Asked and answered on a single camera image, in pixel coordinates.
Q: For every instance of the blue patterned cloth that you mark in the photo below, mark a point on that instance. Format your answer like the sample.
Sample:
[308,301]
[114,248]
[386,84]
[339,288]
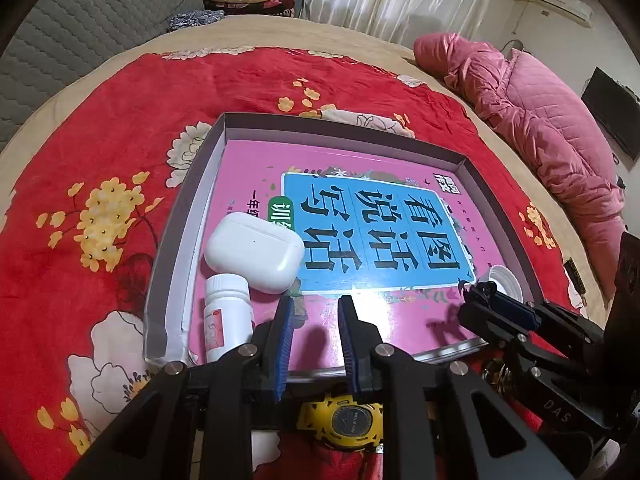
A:
[195,19]

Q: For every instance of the white pill bottle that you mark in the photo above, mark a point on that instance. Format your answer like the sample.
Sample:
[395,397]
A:
[225,315]

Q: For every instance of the black and yellow wristwatch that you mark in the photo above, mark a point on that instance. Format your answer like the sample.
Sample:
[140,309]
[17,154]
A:
[345,422]

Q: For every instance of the pink and blue book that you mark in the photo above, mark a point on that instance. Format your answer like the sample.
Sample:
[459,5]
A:
[325,155]

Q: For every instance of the white earbuds case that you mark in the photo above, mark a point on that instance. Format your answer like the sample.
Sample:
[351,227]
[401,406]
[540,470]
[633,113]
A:
[250,250]

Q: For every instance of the beige bed sheet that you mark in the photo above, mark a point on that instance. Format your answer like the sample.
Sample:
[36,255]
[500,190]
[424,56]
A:
[300,35]

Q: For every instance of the white air conditioner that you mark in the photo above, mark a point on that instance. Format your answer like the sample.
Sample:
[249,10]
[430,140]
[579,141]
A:
[562,2]

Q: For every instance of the white ribbed jar lid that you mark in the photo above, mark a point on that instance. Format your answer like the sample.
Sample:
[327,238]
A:
[505,277]

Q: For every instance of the dark comb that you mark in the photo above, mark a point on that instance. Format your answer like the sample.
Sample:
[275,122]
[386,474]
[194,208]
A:
[574,275]

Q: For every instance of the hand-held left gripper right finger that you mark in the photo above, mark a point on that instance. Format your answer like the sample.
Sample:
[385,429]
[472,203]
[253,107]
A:
[350,345]

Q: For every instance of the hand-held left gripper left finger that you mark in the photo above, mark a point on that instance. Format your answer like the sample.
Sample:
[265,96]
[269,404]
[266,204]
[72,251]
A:
[282,345]

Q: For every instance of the red floral blanket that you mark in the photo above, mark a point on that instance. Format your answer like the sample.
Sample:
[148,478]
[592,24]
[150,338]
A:
[125,110]

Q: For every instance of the pink quilt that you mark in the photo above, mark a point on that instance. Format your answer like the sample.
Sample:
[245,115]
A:
[540,125]

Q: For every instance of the grey quilted headboard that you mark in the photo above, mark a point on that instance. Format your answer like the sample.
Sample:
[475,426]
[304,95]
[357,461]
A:
[75,25]

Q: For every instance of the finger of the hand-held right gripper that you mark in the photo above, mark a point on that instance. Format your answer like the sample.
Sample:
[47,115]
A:
[515,307]
[550,390]

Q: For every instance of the black television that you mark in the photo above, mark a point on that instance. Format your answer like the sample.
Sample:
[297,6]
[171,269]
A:
[607,105]

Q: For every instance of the grey cardboard box tray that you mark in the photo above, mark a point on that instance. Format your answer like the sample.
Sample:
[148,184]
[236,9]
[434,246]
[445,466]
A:
[175,220]

